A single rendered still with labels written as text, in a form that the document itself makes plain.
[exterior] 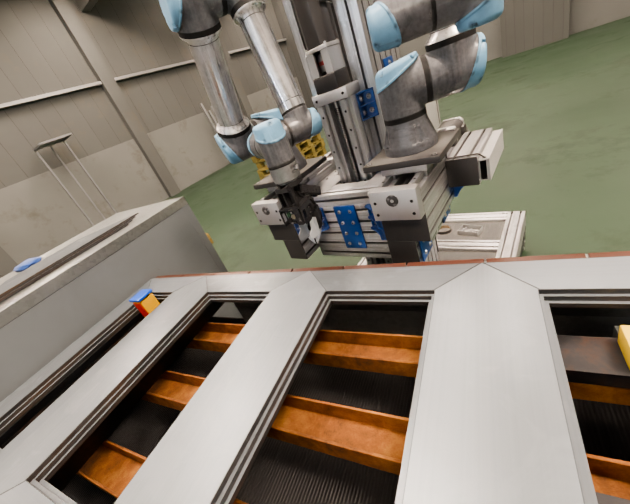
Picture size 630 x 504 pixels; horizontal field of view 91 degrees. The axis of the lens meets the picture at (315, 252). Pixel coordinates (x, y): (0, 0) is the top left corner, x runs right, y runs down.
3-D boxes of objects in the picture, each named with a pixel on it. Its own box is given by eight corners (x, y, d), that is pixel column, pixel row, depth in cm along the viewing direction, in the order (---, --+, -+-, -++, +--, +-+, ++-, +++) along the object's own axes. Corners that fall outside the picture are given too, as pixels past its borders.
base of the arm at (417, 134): (396, 143, 101) (389, 112, 96) (444, 133, 91) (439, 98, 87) (377, 161, 91) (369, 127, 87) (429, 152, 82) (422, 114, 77)
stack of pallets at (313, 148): (331, 158, 565) (316, 113, 528) (309, 175, 516) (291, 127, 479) (284, 168, 637) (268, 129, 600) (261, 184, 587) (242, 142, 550)
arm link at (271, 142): (273, 117, 81) (284, 114, 74) (288, 157, 86) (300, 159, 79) (246, 129, 79) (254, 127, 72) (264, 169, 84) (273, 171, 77)
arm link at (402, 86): (382, 117, 94) (370, 68, 87) (428, 101, 90) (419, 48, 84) (384, 124, 84) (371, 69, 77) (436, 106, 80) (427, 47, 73)
